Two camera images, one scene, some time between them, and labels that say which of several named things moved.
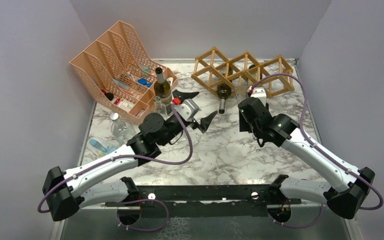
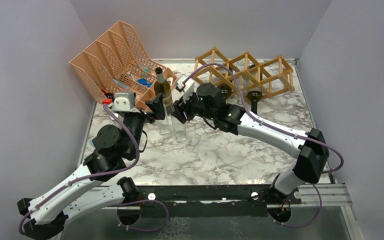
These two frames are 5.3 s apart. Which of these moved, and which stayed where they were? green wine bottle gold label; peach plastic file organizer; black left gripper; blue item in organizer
Moved: black left gripper
Stayed: blue item in organizer; peach plastic file organizer; green wine bottle gold label
